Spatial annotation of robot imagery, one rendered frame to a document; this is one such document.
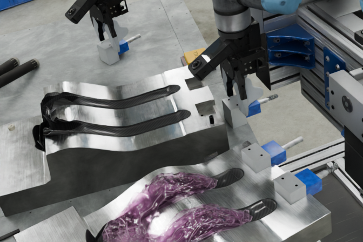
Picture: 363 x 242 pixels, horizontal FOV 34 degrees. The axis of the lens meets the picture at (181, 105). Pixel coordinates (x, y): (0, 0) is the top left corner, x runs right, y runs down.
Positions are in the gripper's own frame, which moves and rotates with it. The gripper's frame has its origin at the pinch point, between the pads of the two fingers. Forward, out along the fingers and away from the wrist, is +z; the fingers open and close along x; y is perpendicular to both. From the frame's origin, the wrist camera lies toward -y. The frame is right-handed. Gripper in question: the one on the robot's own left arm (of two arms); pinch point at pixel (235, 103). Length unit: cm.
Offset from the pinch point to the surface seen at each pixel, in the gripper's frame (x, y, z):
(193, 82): 9.9, -6.1, -2.9
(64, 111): 7.5, -37.1, -8.8
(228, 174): -21.0, -11.4, -0.5
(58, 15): 263, -16, 85
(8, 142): 14, -51, -1
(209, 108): -0.9, -6.6, -2.2
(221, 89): 13.5, 1.8, 4.6
